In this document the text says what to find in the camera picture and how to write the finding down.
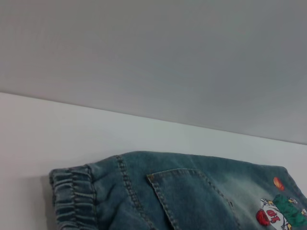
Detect blue denim shorts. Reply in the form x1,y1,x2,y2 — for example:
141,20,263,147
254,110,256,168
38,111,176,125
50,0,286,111
49,150,307,230

